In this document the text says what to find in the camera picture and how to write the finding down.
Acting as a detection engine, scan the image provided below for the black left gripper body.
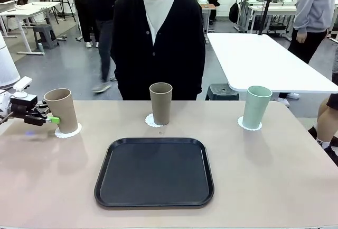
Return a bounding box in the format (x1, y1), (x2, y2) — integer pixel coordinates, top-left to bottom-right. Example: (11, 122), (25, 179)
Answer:
(10, 95), (38, 118)

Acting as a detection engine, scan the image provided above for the light tan tall cup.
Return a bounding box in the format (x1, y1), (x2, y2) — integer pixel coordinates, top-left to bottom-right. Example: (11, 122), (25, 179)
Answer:
(43, 88), (79, 134)

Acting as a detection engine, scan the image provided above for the white paper doily coaster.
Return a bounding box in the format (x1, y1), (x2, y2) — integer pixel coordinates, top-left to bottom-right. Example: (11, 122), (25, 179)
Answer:
(54, 123), (82, 140)
(237, 116), (263, 132)
(145, 113), (170, 128)

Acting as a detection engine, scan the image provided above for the dark brown tall cup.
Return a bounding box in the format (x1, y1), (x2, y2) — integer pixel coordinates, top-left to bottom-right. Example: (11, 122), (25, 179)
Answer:
(149, 83), (173, 126)

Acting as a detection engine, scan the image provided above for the mint green tall cup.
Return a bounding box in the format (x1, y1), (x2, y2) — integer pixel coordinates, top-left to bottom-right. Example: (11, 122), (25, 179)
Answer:
(242, 85), (273, 130)

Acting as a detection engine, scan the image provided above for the black sleeved left forearm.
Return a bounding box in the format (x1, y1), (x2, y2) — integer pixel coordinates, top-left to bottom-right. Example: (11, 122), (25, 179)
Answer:
(192, 54), (206, 100)

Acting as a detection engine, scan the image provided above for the black sleeved right forearm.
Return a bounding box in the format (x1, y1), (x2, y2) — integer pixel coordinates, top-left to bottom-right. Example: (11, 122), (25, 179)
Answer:
(110, 54), (127, 100)

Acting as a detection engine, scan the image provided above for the white cylindrical air purifier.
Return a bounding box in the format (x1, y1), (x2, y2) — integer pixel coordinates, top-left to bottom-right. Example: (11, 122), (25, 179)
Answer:
(0, 32), (21, 87)

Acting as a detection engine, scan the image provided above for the grey plastic step stool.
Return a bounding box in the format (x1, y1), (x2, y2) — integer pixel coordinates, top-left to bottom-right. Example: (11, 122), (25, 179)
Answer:
(33, 24), (60, 50)

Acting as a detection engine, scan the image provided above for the black plastic serving tray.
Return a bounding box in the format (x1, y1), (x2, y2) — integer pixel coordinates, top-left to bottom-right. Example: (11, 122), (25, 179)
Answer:
(93, 137), (215, 210)

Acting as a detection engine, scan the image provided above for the person in black cardigan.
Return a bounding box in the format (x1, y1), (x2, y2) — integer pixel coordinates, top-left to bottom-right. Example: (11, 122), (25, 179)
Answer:
(110, 0), (206, 100)

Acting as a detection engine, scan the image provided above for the person in dark clothes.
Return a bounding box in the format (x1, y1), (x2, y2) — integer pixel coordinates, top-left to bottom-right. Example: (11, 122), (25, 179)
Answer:
(84, 0), (133, 94)

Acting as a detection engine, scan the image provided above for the black plastic stool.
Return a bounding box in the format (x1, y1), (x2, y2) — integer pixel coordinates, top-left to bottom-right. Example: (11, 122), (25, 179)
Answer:
(205, 83), (240, 102)

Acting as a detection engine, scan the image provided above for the black backpack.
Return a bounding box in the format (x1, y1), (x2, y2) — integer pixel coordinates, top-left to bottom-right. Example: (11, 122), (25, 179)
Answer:
(229, 1), (240, 23)

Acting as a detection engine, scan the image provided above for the black vertical pole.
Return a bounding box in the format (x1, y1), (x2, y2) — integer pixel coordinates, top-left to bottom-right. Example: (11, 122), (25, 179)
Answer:
(260, 0), (277, 35)

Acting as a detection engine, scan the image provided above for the white desk with grey legs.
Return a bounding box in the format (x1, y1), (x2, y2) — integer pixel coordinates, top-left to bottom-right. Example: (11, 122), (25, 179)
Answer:
(236, 0), (298, 35)

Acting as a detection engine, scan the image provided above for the seated person with bare leg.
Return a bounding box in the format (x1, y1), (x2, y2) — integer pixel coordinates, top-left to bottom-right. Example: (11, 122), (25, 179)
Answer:
(307, 93), (338, 168)

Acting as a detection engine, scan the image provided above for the person in pale grey hoodie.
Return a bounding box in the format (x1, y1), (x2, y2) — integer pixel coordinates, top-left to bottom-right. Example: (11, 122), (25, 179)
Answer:
(277, 0), (338, 108)

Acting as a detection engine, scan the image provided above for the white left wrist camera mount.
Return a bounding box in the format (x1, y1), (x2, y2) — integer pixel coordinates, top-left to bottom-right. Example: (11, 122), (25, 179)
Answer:
(12, 77), (33, 99)

